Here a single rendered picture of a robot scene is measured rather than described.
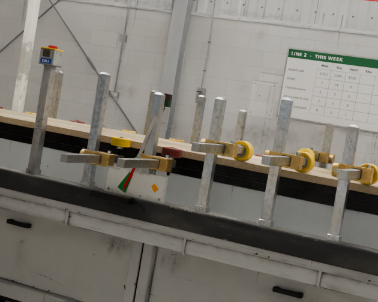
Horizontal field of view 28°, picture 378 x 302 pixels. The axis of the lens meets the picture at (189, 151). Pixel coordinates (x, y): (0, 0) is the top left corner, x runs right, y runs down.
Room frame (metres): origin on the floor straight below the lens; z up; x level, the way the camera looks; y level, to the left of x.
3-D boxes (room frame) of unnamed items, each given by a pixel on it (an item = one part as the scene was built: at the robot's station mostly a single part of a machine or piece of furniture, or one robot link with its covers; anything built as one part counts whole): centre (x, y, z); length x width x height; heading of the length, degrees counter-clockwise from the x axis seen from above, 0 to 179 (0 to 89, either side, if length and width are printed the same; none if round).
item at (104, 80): (2.98, 0.38, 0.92); 0.04 x 0.04 x 0.48; 68
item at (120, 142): (3.10, 0.28, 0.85); 0.08 x 0.08 x 0.11
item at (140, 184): (2.87, 0.18, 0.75); 0.26 x 0.01 x 0.10; 68
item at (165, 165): (2.88, 0.12, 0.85); 0.14 x 0.06 x 0.05; 68
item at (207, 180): (2.79, -0.09, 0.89); 0.04 x 0.04 x 0.48; 68
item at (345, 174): (2.57, -0.58, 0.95); 0.50 x 0.04 x 0.04; 158
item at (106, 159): (2.97, 0.36, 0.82); 0.14 x 0.06 x 0.05; 68
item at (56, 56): (3.08, 0.62, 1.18); 0.07 x 0.07 x 0.08; 68
